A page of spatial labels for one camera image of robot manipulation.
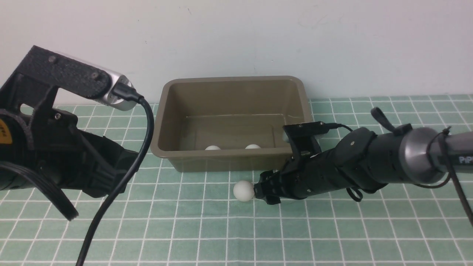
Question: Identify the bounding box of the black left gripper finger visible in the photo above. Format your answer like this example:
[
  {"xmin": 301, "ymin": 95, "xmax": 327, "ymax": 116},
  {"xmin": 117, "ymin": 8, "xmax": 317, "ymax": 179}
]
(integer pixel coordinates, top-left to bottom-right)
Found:
[{"xmin": 100, "ymin": 137, "xmax": 138, "ymax": 195}]

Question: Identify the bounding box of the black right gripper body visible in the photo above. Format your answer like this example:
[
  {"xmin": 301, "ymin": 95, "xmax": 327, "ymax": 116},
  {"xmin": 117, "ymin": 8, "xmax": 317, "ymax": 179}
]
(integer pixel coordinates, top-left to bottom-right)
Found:
[{"xmin": 281, "ymin": 148, "xmax": 370, "ymax": 200}]

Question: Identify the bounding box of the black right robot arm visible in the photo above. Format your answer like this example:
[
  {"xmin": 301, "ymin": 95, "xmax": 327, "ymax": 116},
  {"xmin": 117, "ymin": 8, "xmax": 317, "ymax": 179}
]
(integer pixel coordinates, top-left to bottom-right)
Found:
[{"xmin": 253, "ymin": 107, "xmax": 473, "ymax": 221}]

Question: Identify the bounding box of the white ping-pong ball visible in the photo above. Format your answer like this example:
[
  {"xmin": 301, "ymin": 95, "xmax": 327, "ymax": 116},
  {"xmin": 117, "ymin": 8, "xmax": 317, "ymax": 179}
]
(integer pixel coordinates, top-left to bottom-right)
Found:
[
  {"xmin": 205, "ymin": 145, "xmax": 220, "ymax": 150},
  {"xmin": 233, "ymin": 180, "xmax": 255, "ymax": 202},
  {"xmin": 245, "ymin": 144, "xmax": 261, "ymax": 149}
]

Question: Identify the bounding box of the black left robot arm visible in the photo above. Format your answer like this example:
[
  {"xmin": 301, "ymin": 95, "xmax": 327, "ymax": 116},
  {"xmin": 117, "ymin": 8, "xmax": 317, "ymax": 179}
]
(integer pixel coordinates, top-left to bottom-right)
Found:
[{"xmin": 1, "ymin": 108, "xmax": 138, "ymax": 198}]

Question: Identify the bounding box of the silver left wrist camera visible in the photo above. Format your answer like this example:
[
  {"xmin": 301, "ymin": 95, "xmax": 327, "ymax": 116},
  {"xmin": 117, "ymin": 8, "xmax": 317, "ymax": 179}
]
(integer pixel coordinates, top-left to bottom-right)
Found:
[{"xmin": 0, "ymin": 45, "xmax": 138, "ymax": 111}]

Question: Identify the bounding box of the black right camera cable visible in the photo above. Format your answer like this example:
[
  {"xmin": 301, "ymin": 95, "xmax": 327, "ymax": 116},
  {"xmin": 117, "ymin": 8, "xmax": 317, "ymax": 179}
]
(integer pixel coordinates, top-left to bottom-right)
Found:
[{"xmin": 327, "ymin": 123, "xmax": 354, "ymax": 133}]

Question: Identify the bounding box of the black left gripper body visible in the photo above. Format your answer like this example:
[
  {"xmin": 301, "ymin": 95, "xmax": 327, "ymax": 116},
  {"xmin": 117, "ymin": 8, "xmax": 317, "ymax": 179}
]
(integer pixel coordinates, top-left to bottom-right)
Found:
[{"xmin": 15, "ymin": 109, "xmax": 111, "ymax": 198}]

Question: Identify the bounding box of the black left camera cable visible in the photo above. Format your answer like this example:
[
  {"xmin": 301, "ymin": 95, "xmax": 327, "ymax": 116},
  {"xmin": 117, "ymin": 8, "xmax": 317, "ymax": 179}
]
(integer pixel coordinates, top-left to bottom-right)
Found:
[{"xmin": 76, "ymin": 83, "xmax": 155, "ymax": 266}]

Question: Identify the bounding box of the olive plastic bin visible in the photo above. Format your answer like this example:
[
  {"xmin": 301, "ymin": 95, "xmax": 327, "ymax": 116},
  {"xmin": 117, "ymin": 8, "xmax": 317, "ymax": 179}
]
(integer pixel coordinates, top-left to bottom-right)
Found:
[{"xmin": 150, "ymin": 76, "xmax": 313, "ymax": 173}]

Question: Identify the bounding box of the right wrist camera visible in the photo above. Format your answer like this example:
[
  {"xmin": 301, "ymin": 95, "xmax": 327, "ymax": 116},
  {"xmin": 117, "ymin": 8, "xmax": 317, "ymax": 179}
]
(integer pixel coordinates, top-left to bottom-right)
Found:
[{"xmin": 283, "ymin": 122, "xmax": 330, "ymax": 161}]

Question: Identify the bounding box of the black camera cable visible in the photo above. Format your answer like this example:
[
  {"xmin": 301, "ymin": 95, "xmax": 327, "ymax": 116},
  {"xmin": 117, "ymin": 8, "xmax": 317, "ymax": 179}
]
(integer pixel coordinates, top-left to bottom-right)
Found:
[
  {"xmin": 76, "ymin": 83, "xmax": 155, "ymax": 266},
  {"xmin": 327, "ymin": 123, "xmax": 354, "ymax": 133}
]

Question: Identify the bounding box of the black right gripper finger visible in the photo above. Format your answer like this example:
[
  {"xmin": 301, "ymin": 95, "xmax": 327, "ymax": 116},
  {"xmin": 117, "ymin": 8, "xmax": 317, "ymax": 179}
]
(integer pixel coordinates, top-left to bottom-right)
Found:
[{"xmin": 253, "ymin": 170, "xmax": 285, "ymax": 205}]

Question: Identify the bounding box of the green checkered table mat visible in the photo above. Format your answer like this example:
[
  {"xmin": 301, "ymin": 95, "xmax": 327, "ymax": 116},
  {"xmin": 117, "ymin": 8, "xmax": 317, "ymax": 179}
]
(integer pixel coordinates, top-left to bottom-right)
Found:
[{"xmin": 0, "ymin": 95, "xmax": 473, "ymax": 266}]

